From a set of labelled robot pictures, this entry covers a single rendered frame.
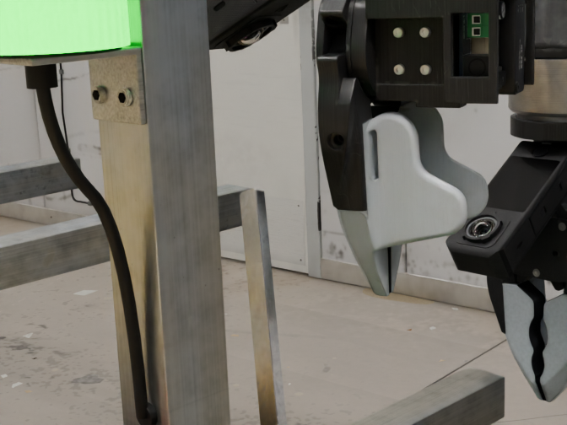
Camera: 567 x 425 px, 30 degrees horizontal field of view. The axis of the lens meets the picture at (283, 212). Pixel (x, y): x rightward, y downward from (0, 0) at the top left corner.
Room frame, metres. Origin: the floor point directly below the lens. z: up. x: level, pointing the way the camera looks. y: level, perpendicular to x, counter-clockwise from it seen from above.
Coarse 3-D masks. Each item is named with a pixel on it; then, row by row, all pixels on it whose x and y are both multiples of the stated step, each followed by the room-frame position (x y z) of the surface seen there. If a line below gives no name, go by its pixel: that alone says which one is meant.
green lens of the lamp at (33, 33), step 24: (0, 0) 0.39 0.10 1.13; (24, 0) 0.38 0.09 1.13; (48, 0) 0.38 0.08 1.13; (72, 0) 0.39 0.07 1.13; (96, 0) 0.39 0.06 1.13; (120, 0) 0.41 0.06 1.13; (0, 24) 0.39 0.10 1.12; (24, 24) 0.38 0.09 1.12; (48, 24) 0.38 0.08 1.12; (72, 24) 0.39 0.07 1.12; (96, 24) 0.39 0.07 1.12; (120, 24) 0.40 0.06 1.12; (0, 48) 0.39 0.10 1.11; (24, 48) 0.38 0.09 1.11; (48, 48) 0.38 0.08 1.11; (72, 48) 0.39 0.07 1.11; (96, 48) 0.39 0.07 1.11
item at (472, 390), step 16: (448, 384) 0.66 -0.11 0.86; (464, 384) 0.66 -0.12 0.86; (480, 384) 0.66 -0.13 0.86; (496, 384) 0.67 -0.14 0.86; (400, 400) 0.64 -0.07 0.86; (416, 400) 0.64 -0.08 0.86; (432, 400) 0.64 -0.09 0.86; (448, 400) 0.64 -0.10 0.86; (464, 400) 0.64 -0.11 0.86; (480, 400) 0.65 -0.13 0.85; (496, 400) 0.67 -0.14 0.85; (368, 416) 0.62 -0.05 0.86; (384, 416) 0.62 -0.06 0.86; (400, 416) 0.62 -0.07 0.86; (416, 416) 0.61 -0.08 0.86; (432, 416) 0.62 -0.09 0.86; (448, 416) 0.63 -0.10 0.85; (464, 416) 0.64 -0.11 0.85; (480, 416) 0.65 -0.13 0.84; (496, 416) 0.67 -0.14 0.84
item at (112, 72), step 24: (120, 48) 0.41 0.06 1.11; (48, 72) 0.40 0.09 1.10; (96, 72) 0.44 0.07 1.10; (120, 72) 0.43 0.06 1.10; (48, 96) 0.41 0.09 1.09; (96, 96) 0.44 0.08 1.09; (120, 96) 0.42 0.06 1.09; (48, 120) 0.41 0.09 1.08; (120, 120) 0.43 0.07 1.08; (144, 120) 0.42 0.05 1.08; (72, 168) 0.41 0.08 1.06; (96, 192) 0.42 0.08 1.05; (120, 240) 0.42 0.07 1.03; (120, 264) 0.42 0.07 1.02; (120, 288) 0.43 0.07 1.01; (144, 384) 0.43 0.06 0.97; (144, 408) 0.43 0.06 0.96
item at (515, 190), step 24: (528, 144) 0.74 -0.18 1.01; (552, 144) 0.73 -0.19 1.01; (504, 168) 0.73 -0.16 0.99; (528, 168) 0.72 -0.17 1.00; (552, 168) 0.71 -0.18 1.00; (504, 192) 0.71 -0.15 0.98; (528, 192) 0.70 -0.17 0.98; (552, 192) 0.70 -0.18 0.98; (480, 216) 0.69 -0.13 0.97; (504, 216) 0.68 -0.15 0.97; (528, 216) 0.68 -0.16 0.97; (552, 216) 0.70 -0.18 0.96; (456, 240) 0.68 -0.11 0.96; (480, 240) 0.67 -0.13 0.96; (504, 240) 0.66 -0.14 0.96; (528, 240) 0.68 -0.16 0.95; (456, 264) 0.69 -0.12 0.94; (480, 264) 0.67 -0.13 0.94; (504, 264) 0.66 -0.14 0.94
